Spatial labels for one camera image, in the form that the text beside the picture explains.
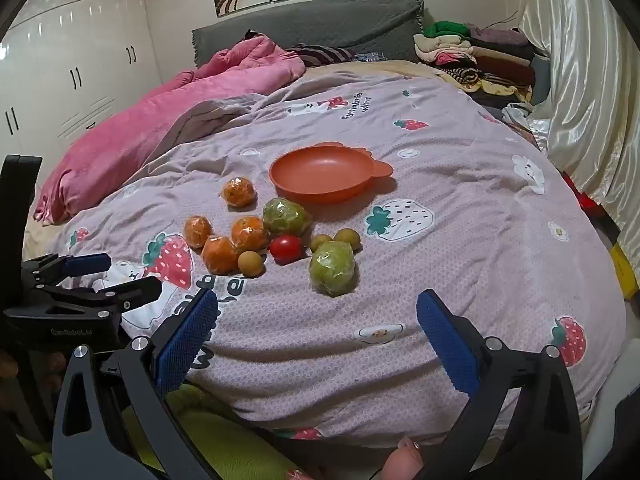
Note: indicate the red object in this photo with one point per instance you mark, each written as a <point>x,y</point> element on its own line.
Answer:
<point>582,200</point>

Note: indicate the pink blanket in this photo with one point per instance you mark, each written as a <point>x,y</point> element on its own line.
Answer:
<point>150,130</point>

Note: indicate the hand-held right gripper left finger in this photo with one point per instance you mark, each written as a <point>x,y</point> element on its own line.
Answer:
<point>186,342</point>

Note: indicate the red tomato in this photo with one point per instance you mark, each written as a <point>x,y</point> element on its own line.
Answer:
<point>286,249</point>

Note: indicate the beige bed sheet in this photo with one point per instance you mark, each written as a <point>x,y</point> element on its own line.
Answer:
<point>400,67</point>

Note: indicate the grey headboard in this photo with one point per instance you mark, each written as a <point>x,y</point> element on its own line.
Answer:
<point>325,25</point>

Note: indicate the plastic-wrapped orange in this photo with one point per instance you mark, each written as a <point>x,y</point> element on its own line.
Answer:
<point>197,231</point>
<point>220,255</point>
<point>239,192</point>
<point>248,233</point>

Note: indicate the lime green clothing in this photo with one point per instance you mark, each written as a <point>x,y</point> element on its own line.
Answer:
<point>225,435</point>

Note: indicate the plastic-wrapped green fruit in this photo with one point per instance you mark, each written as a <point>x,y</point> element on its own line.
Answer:
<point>285,216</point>
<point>332,267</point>

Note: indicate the brown longan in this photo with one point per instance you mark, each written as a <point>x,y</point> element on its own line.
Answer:
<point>251,263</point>
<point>321,243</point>
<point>346,238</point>

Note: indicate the yellow object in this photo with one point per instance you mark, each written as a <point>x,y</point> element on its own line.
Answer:
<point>625,270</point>

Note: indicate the orange plastic plate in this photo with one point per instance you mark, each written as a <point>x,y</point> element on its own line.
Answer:
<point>320,172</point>

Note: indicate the cream satin curtain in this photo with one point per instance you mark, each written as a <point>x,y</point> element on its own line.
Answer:
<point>580,70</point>

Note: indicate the stack of folded clothes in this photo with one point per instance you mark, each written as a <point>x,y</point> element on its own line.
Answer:
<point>480,55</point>

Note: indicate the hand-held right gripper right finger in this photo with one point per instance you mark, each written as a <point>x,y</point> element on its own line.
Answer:
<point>450,347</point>

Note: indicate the dark striped cloth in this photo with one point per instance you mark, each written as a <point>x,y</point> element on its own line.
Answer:
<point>325,54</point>

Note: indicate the white wardrobe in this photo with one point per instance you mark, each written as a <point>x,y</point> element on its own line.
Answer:
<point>75,70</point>

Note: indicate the person's right hand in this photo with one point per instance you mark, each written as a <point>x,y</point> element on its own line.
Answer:
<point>400,460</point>

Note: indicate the purple strawberry printed quilt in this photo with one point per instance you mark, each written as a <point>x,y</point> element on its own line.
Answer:
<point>450,170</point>

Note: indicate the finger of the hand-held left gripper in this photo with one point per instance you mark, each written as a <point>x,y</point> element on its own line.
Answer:
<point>90,263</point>
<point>135,294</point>

